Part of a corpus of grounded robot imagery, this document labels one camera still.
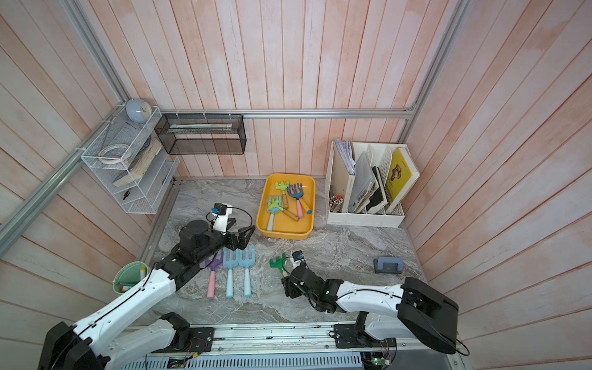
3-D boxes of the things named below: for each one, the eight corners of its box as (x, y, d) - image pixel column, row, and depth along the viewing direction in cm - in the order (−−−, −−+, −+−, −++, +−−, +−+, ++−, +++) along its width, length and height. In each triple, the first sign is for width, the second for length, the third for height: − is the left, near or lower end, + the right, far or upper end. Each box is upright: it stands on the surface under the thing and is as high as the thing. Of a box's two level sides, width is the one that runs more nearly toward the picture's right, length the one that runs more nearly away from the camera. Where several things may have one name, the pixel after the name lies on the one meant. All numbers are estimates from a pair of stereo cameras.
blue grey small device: (375, 273, 90) (378, 269, 87) (372, 261, 93) (375, 257, 90) (403, 273, 90) (407, 269, 87) (399, 261, 93) (403, 257, 90)
